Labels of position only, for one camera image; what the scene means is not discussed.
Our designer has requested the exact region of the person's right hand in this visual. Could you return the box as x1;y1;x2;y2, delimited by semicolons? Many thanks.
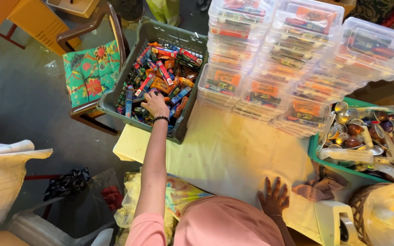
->
258;177;290;218

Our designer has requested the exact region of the person's left hand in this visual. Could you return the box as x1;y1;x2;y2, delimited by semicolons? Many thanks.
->
140;90;170;119

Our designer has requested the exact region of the heap of small colourful packets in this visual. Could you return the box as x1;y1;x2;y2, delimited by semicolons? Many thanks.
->
116;42;204;126

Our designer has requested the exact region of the green floral cushion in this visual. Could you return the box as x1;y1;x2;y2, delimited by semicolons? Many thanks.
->
63;40;122;108

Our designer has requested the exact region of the grey plastic crate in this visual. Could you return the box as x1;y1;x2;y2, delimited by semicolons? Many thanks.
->
97;16;208;145

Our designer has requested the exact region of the yellow green fabric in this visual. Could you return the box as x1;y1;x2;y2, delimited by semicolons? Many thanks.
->
145;0;181;27

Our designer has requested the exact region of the dark perforated bin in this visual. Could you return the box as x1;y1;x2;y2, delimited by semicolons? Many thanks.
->
108;0;145;23

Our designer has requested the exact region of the brown plastic chair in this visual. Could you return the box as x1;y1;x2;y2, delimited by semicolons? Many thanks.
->
56;2;131;136

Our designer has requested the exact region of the pale yellow table cloth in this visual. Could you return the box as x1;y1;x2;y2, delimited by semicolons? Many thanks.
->
112;99;375;245

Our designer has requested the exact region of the plastic bag with colourful contents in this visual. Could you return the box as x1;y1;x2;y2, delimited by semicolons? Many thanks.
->
114;172;213;246

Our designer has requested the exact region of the red crumpled cloth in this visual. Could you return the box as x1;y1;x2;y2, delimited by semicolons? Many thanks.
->
101;185;124;211

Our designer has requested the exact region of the dark patterned cloth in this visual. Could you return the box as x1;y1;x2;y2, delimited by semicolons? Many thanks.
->
43;167;91;202

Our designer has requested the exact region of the white tray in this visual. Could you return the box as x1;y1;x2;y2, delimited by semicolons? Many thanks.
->
45;0;100;18

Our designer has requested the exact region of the orange wooden table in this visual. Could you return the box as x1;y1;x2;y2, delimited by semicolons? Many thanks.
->
0;0;82;57

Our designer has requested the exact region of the person's pink garment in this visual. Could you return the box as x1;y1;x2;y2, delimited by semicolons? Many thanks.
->
125;195;286;246

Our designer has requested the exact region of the stack of clear plastic boxes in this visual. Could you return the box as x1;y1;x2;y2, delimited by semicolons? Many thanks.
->
197;0;394;138

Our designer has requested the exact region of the white plastic chair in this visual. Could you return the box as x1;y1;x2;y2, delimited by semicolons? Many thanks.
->
7;208;115;246

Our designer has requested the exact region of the large white sack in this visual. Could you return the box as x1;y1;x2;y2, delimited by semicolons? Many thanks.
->
0;137;53;237

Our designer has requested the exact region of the green plastic crate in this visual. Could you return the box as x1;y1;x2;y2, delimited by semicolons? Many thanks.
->
308;97;394;183

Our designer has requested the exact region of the crumpled pinkish brown cloth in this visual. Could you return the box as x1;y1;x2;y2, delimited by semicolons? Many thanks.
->
292;161;349;202

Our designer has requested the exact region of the clear plastic bag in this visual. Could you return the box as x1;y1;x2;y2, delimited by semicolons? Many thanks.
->
317;148;375;164

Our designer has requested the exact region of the white tape dispenser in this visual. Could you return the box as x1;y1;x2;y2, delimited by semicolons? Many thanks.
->
314;200;359;246

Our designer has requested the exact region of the heap of small metal bowls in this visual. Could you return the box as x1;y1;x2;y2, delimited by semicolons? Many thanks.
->
324;101;394;173

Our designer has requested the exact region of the wicker basket with plastic wrap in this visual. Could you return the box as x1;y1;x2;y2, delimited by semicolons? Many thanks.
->
348;182;394;246

